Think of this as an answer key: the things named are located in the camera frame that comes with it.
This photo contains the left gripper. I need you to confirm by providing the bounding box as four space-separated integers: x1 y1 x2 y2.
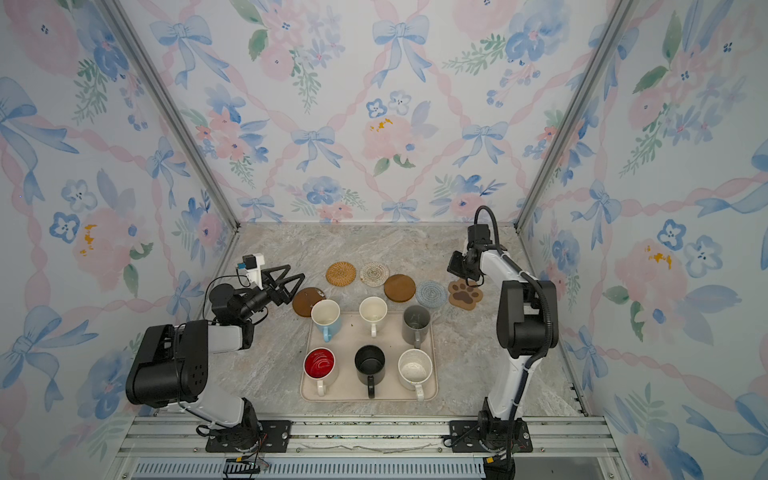
239 267 304 325

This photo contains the cork paw coaster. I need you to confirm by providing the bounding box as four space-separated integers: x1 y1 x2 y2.
448 280 484 311

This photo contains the grey mug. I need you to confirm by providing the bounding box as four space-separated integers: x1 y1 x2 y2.
401 305 431 349

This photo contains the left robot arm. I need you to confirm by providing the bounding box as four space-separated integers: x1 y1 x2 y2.
126 256 305 455

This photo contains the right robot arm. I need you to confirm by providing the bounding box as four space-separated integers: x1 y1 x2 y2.
448 242 559 451

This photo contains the dark brown round coaster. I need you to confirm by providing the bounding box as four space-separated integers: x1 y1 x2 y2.
292 287 326 318

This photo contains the blue woven coaster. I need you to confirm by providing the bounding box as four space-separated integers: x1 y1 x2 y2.
415 280 448 309

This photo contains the woven rattan coaster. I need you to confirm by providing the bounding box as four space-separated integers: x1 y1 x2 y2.
325 261 357 287

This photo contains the brown wooden round coaster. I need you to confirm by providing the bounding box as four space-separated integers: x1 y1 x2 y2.
384 274 416 303

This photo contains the multicolour woven coaster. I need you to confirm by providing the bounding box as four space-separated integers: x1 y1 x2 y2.
359 262 390 288

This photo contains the blue mug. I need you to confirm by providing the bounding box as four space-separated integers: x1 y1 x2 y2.
311 299 342 343

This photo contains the red inside mug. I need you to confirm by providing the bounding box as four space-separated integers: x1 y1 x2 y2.
303 347 339 397

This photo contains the cream white mug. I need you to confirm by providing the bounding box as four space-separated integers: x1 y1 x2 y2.
359 296 388 338

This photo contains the beige tray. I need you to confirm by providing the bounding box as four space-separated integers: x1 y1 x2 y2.
301 311 418 403

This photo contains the black mug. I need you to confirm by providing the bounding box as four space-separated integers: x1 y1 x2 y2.
354 345 386 399

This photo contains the white speckled mug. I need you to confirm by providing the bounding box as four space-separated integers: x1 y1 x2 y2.
397 349 434 402

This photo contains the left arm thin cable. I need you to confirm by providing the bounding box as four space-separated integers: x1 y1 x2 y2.
201 273 250 319

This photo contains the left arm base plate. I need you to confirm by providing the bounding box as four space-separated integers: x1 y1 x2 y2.
195 420 292 454

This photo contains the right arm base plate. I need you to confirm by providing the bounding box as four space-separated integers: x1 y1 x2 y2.
443 419 534 455

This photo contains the aluminium rail frame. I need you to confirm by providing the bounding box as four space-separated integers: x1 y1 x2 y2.
105 413 630 479

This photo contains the right corner aluminium post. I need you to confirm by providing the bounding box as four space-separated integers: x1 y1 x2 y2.
514 0 636 235

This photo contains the corner aluminium post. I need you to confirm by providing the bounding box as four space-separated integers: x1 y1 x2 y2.
514 0 636 235
95 0 241 232

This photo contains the left corner aluminium post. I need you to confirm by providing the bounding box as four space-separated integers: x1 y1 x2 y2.
95 0 241 232

